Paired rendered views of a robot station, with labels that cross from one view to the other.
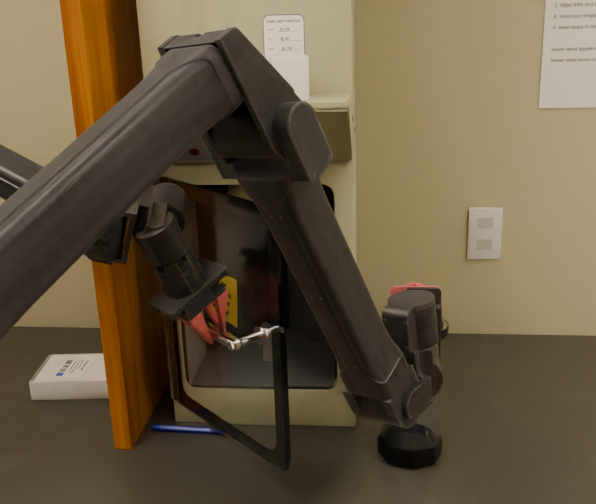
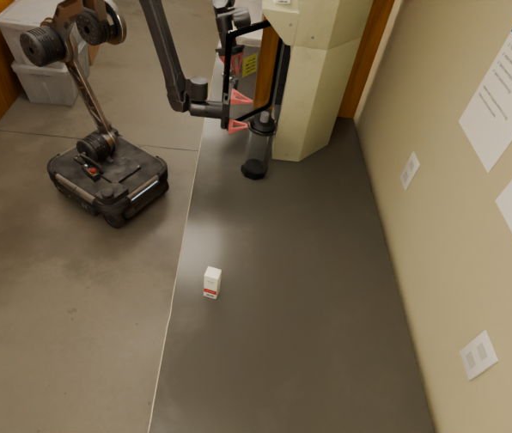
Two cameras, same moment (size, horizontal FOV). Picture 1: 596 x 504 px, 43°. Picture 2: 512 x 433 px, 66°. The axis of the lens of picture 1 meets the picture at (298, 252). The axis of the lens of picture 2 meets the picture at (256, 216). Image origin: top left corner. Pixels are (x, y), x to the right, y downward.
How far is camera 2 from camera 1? 1.60 m
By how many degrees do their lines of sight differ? 68
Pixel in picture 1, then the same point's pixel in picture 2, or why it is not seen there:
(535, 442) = (264, 210)
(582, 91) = (475, 129)
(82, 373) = not seen: hidden behind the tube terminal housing
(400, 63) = (444, 40)
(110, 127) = not seen: outside the picture
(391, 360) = (170, 82)
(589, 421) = (284, 234)
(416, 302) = (194, 80)
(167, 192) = (241, 12)
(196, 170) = not seen: hidden behind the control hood
